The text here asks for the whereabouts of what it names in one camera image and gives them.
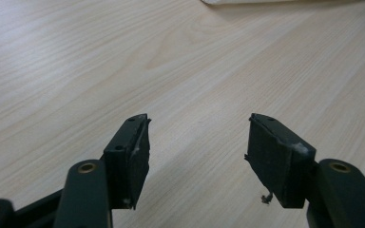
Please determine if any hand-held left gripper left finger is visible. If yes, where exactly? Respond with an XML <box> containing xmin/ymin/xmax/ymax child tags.
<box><xmin>103</xmin><ymin>113</ymin><xmax>152</xmax><ymax>211</ymax></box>

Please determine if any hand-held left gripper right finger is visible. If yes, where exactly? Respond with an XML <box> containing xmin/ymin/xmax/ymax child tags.
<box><xmin>244</xmin><ymin>112</ymin><xmax>317</xmax><ymax>209</ymax></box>

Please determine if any white towel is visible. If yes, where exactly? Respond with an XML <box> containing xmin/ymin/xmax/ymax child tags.
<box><xmin>201</xmin><ymin>0</ymin><xmax>365</xmax><ymax>6</ymax></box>

